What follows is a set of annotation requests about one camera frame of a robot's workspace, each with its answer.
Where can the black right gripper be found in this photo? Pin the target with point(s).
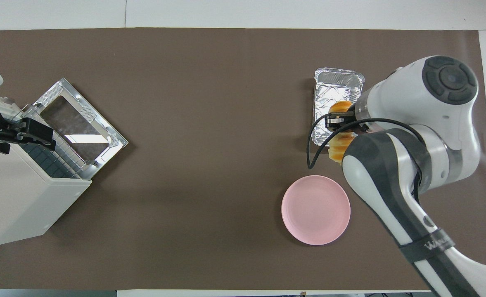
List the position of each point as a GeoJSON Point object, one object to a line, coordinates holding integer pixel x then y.
{"type": "Point", "coordinates": [345, 119]}

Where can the sliced orange bread loaf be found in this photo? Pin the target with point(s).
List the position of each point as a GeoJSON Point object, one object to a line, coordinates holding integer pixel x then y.
{"type": "Point", "coordinates": [338, 148]}

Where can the aluminium foil tray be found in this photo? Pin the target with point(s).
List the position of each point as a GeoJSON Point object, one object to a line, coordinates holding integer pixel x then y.
{"type": "Point", "coordinates": [333, 88]}

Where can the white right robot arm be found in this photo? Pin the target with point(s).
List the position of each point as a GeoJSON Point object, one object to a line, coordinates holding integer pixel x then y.
{"type": "Point", "coordinates": [412, 103]}

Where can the cream toaster oven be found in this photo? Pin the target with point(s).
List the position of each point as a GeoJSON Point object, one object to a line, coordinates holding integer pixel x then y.
{"type": "Point", "coordinates": [15, 198]}

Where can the glass oven door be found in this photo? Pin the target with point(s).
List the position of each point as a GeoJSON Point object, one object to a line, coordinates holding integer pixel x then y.
{"type": "Point", "coordinates": [73, 119]}

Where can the pink round plate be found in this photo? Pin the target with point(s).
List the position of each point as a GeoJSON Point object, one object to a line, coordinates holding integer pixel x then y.
{"type": "Point", "coordinates": [315, 210]}

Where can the brown table mat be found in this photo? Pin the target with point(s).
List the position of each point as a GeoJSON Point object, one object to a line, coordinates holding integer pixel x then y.
{"type": "Point", "coordinates": [185, 123]}

